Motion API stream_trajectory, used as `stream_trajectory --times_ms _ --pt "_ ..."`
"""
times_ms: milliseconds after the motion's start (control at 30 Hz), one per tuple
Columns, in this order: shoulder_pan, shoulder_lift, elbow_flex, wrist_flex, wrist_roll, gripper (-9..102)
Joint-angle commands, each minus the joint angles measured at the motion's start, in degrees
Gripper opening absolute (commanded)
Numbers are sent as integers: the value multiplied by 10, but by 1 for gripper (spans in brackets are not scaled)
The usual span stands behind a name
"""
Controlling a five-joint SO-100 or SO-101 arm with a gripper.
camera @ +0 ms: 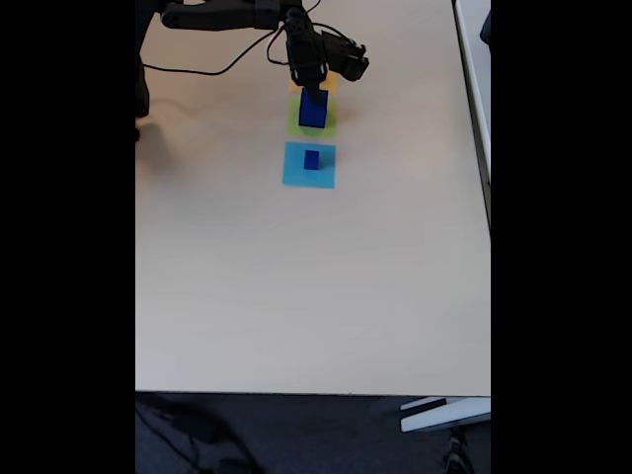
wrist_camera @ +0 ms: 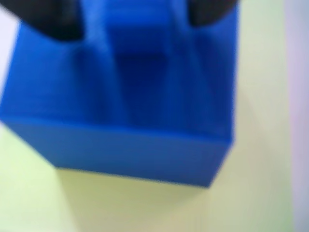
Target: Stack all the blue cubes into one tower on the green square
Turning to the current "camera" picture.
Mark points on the green paper square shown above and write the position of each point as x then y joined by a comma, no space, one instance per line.
333,128

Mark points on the white neighbouring desk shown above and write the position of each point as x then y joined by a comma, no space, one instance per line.
476,74

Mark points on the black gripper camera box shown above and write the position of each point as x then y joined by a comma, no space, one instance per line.
350,59

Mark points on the orange paper square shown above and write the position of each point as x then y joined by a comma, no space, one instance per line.
332,84

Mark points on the light blue paper square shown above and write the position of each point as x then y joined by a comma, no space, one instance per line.
296,173

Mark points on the small blue cube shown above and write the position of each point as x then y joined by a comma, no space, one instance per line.
311,161

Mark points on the large blue cube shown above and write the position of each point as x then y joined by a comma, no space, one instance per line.
311,116

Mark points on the dark object on desk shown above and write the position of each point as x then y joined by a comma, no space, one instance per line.
487,27

